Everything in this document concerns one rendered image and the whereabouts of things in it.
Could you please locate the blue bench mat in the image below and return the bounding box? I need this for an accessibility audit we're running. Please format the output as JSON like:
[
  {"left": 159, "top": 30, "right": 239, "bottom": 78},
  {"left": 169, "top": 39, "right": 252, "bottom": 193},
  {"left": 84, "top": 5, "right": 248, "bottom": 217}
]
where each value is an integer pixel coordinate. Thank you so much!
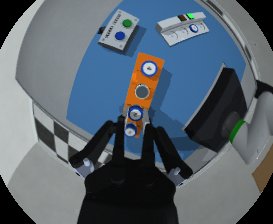
[{"left": 66, "top": 0, "right": 246, "bottom": 161}]

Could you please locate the orange tube rack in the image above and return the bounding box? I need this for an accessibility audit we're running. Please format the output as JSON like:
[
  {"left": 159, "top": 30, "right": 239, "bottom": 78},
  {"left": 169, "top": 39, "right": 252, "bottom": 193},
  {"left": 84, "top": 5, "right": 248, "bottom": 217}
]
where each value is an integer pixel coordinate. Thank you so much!
[{"left": 124, "top": 52, "right": 164, "bottom": 138}]

